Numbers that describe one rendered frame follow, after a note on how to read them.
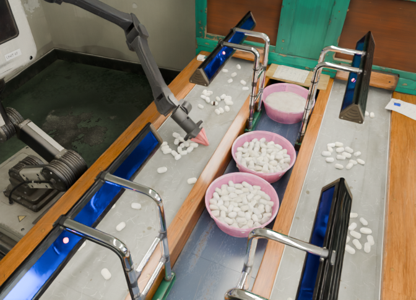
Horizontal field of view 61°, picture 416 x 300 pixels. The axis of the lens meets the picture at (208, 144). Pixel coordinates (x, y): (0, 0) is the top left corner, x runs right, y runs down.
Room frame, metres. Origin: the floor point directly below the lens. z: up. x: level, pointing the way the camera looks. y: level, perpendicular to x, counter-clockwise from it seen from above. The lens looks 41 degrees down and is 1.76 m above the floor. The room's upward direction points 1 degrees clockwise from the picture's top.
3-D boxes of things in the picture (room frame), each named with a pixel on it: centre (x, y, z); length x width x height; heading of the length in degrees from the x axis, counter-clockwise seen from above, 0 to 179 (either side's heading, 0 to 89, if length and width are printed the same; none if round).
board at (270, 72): (1.69, -0.48, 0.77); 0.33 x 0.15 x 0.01; 68
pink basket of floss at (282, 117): (1.49, -0.40, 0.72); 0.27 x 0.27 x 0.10
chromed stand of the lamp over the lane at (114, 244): (0.51, 0.22, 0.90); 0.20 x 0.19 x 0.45; 158
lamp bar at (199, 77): (1.44, -0.08, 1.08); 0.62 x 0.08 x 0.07; 158
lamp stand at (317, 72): (1.26, -0.52, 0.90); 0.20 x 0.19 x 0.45; 158
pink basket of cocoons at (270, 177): (1.09, -0.23, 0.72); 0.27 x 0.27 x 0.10
